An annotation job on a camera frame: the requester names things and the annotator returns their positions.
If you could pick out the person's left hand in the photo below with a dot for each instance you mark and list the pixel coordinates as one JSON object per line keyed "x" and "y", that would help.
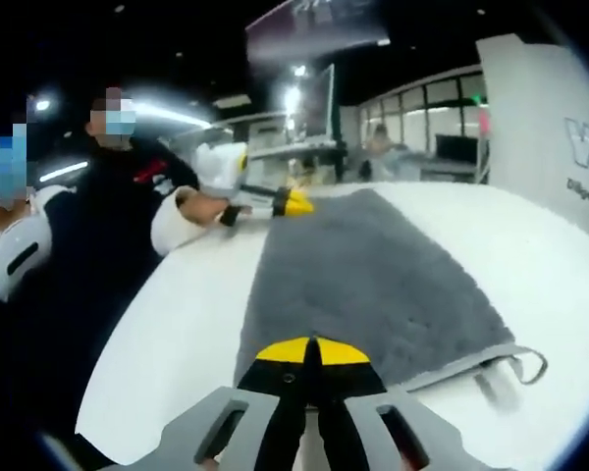
{"x": 201, "y": 208}

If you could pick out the person's dark-clothed torso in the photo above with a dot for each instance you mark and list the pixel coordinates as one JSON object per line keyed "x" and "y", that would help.
{"x": 93, "y": 245}

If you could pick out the black monitor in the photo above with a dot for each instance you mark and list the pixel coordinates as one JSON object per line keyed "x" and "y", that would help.
{"x": 456, "y": 146}

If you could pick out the ceiling light strip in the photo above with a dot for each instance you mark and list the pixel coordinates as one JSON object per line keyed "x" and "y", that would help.
{"x": 172, "y": 108}

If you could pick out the grey wall logo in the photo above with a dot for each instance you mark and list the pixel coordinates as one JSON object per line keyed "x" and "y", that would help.
{"x": 586, "y": 147}

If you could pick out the pink paper sign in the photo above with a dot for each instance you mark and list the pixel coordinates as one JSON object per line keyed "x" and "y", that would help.
{"x": 484, "y": 122}

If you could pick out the black-framed glass partition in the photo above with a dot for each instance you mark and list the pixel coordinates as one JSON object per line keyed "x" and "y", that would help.
{"x": 422, "y": 105}

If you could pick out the grey background desk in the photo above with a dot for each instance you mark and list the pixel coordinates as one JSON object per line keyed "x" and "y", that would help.
{"x": 446, "y": 169}

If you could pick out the dark hanging screen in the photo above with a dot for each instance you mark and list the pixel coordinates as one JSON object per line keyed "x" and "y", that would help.
{"x": 319, "y": 29}

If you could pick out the white worn device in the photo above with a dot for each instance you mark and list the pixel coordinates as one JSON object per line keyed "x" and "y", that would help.
{"x": 24, "y": 235}

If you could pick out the grey towel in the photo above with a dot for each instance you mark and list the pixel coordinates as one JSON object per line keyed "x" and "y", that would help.
{"x": 363, "y": 275}

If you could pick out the upright display panel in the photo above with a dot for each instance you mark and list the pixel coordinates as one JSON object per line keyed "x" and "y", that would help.
{"x": 319, "y": 103}

